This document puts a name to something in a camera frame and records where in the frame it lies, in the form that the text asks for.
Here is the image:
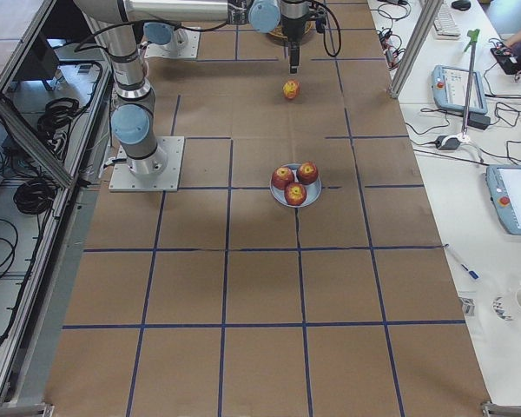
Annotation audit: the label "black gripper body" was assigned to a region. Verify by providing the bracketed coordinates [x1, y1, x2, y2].
[280, 0, 308, 43]

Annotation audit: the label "red yellow apple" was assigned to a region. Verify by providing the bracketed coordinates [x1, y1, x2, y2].
[282, 79, 300, 100]

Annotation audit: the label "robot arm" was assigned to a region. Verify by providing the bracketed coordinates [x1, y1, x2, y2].
[75, 1, 310, 175]
[143, 22, 188, 50]

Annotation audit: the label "woven wicker basket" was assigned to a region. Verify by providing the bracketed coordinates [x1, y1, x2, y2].
[268, 21, 313, 44]

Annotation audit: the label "red apple on plate far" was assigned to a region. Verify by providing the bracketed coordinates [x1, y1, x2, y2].
[296, 162, 319, 185]

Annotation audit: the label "red apple on plate side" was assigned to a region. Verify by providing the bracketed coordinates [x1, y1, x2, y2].
[271, 166, 295, 190]

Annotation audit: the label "light blue plate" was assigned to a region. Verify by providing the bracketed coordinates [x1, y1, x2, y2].
[269, 162, 322, 208]

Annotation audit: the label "red apple on plate near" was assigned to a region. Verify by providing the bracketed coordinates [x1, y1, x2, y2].
[284, 182, 307, 207]

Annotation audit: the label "white keyboard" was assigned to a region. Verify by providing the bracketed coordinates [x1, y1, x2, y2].
[433, 3, 461, 40]

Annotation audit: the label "far teach pendant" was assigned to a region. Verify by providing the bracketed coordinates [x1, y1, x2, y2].
[432, 65, 488, 115]

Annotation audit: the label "teach pendant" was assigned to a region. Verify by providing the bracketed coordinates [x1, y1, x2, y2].
[432, 65, 488, 115]
[485, 165, 521, 235]

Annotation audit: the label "black computer mouse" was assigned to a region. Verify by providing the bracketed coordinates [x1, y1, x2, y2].
[451, 0, 472, 11]

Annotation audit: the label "pink selfie stick stand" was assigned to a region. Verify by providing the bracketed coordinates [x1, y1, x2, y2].
[439, 29, 480, 149]

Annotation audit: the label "black power adapter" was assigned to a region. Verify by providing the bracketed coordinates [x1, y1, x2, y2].
[467, 113, 491, 130]

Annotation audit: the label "near teach pendant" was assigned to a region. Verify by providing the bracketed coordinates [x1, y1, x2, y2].
[485, 165, 521, 235]

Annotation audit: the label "blue white pen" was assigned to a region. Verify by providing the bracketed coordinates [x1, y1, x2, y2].
[444, 243, 479, 281]

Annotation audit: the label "patterned tape roll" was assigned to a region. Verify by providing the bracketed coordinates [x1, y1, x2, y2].
[492, 296, 514, 321]

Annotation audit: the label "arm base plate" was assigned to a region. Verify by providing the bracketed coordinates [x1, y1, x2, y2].
[109, 136, 185, 192]
[144, 24, 200, 60]

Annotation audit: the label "aluminium frame post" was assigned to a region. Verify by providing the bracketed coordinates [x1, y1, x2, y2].
[388, 0, 441, 99]

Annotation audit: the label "coiled black cables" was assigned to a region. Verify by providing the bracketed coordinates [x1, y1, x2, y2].
[36, 97, 83, 140]

